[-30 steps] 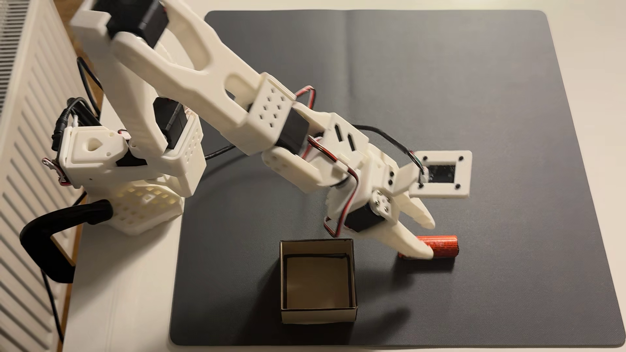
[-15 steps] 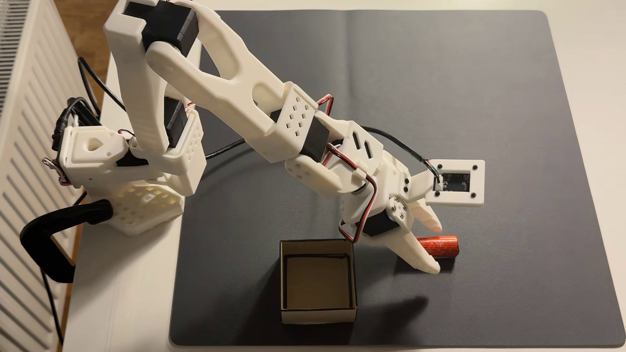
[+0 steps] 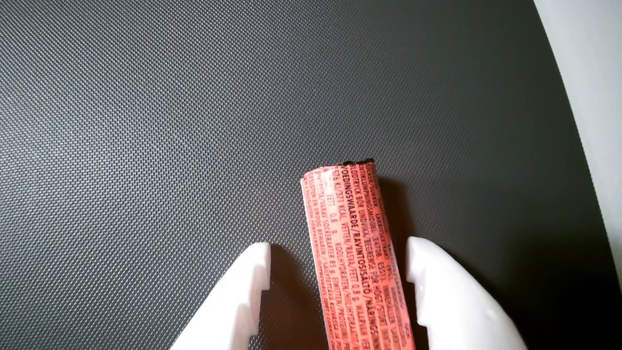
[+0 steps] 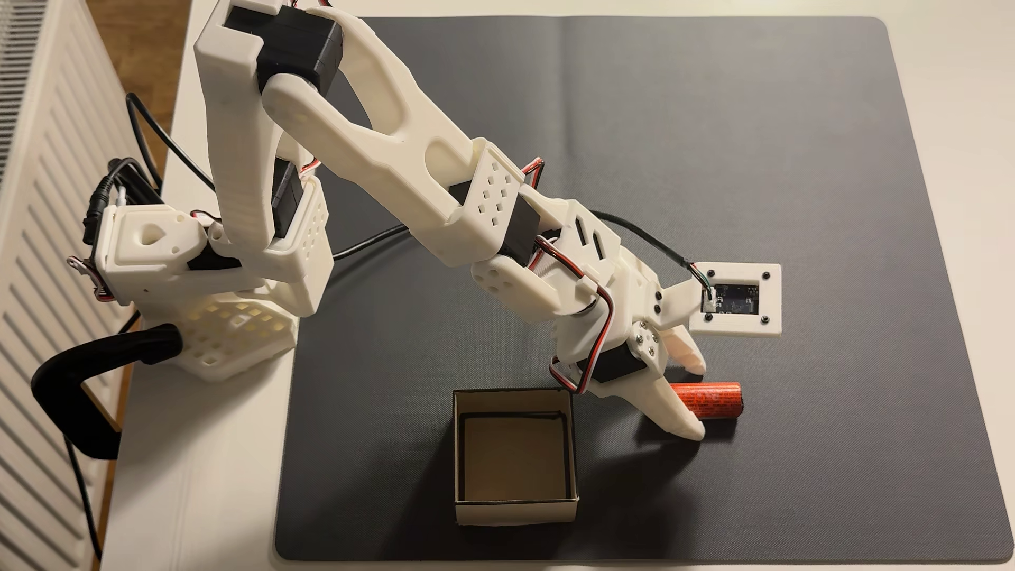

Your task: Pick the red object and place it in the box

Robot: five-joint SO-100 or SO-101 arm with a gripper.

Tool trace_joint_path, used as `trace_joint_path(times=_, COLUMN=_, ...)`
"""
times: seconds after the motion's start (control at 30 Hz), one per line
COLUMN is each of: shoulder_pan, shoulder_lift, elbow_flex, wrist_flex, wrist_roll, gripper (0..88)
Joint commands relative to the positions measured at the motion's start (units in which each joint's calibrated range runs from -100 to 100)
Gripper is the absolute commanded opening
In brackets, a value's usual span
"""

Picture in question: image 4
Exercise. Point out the black table clamp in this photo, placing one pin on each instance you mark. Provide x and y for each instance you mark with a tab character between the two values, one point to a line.
71	381

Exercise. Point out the small open cardboard box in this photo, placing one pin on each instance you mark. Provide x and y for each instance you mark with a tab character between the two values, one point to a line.
515	456

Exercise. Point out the white framed camera board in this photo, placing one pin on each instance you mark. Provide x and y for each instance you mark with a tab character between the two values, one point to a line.
773	305

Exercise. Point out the red cylinder object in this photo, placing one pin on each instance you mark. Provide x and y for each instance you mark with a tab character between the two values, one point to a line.
714	400

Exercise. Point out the dark grey textured mat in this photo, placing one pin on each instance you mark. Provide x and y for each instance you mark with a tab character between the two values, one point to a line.
753	158

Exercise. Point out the white radiator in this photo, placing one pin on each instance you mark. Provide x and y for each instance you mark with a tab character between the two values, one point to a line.
47	238

